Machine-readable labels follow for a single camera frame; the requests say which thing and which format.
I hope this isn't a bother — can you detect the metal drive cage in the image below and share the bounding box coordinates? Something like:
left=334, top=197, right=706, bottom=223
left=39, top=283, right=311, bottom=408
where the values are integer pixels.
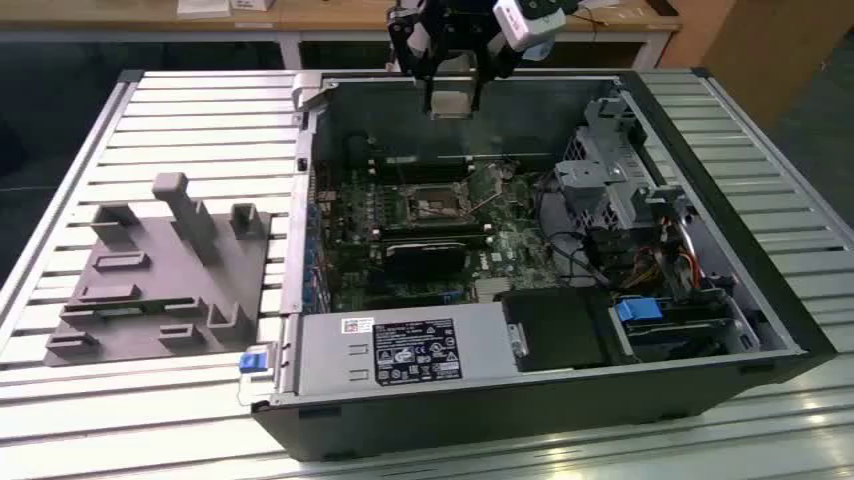
left=551, top=96, right=690, bottom=232

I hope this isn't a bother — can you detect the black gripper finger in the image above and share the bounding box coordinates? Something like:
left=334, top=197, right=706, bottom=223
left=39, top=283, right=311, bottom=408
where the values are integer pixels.
left=470, top=37, right=515, bottom=114
left=388, top=4, right=439, bottom=115

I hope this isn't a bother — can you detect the black graphics card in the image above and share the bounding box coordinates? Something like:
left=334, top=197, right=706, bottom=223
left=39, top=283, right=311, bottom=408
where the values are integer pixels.
left=380, top=237, right=474, bottom=280

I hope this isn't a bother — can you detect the black plastic bay shroud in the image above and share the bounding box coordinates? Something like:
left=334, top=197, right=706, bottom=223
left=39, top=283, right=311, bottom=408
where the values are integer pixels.
left=498, top=286, right=635, bottom=374

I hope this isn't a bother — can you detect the silver chipset heatsink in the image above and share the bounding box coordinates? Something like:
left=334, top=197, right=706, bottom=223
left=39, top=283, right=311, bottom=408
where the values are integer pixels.
left=474, top=278, right=510, bottom=303

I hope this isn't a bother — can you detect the black RAM slot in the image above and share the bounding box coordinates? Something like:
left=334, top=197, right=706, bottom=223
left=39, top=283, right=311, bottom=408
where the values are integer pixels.
left=379, top=224, right=487, bottom=234
left=374, top=166, right=470, bottom=176
left=375, top=173, right=471, bottom=183
left=380, top=231, right=490, bottom=242
left=372, top=159, right=468, bottom=169
left=372, top=152, right=468, bottom=162

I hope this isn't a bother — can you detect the grey parts rack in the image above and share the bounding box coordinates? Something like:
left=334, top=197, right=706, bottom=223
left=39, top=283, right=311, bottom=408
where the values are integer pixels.
left=39, top=171, right=276, bottom=371

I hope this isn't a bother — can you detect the blue case latch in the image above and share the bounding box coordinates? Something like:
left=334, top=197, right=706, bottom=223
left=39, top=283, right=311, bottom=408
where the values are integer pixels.
left=238, top=349, right=276, bottom=375

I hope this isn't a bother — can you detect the blue disk carrier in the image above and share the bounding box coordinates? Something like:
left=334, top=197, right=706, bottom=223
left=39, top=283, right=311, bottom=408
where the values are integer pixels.
left=613, top=296, right=667, bottom=326

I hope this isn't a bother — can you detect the grey power supply unit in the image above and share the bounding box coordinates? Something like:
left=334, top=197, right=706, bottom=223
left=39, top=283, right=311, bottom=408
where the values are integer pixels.
left=292, top=301, right=523, bottom=397

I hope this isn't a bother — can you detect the metal CPU socket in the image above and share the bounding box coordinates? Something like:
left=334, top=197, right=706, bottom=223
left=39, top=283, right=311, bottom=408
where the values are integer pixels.
left=391, top=182, right=479, bottom=225

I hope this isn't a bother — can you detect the wooden cabinet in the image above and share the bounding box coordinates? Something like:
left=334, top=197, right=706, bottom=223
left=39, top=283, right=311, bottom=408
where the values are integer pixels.
left=697, top=0, right=854, bottom=129

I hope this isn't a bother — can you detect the silver square CPU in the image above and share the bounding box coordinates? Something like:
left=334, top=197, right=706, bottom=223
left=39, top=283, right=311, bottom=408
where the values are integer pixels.
left=428, top=89, right=476, bottom=121

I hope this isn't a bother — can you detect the coloured wire bundle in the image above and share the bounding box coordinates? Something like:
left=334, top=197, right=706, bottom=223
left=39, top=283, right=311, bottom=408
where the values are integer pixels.
left=626, top=234, right=713, bottom=301

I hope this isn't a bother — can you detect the metal disk bay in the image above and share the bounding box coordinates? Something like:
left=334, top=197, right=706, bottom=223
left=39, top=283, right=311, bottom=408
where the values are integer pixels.
left=607, top=292, right=766, bottom=365

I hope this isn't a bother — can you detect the black internal cable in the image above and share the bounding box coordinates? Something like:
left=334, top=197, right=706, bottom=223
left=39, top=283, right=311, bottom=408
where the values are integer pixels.
left=537, top=169, right=619, bottom=291

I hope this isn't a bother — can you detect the black open PC case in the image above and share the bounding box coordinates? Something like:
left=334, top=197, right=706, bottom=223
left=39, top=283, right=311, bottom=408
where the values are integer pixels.
left=250, top=67, right=841, bottom=464

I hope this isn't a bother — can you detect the wooden desk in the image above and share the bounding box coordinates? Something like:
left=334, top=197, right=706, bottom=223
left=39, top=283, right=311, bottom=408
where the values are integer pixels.
left=0, top=0, right=683, bottom=71

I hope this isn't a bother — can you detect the green motherboard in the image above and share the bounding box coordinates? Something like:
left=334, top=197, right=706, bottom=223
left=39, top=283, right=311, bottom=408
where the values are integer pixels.
left=311, top=158, right=569, bottom=314

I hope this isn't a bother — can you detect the metal socket cover frame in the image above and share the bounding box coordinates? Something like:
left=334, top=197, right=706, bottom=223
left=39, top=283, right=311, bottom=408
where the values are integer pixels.
left=464, top=165, right=519, bottom=221

